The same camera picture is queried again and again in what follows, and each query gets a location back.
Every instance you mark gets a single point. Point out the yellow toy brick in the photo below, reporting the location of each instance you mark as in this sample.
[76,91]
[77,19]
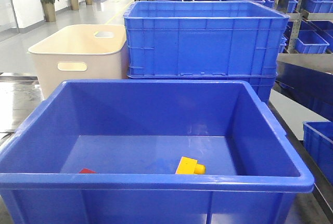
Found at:
[190,166]

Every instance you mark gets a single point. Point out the red toy block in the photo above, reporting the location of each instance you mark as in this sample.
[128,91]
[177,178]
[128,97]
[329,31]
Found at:
[86,171]

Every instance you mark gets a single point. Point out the blue target bin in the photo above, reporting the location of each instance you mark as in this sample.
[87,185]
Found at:
[133,133]

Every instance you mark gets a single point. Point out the beige plastic bin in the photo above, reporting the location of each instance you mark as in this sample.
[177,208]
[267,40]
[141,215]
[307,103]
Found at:
[80,51]

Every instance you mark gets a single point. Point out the blue bin on right shelf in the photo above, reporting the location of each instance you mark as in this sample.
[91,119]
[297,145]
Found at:
[309,42]

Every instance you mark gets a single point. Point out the blue bin lower right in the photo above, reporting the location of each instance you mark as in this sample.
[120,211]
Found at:
[318,143]

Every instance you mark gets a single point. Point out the large blue crate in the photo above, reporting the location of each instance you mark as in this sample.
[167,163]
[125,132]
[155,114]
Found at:
[202,39]

